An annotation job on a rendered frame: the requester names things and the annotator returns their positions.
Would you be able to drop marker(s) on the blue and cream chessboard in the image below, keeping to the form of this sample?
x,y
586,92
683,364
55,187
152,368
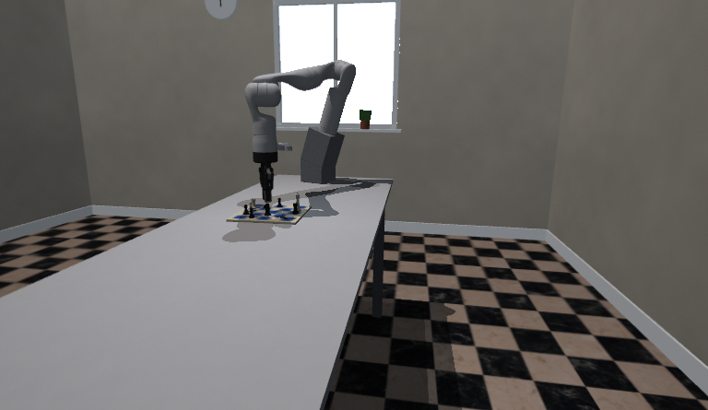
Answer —
x,y
279,215

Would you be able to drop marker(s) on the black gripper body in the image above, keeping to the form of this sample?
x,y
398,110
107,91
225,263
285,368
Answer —
x,y
266,158

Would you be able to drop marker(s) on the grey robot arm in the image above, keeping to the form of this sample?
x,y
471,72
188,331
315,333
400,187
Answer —
x,y
265,92

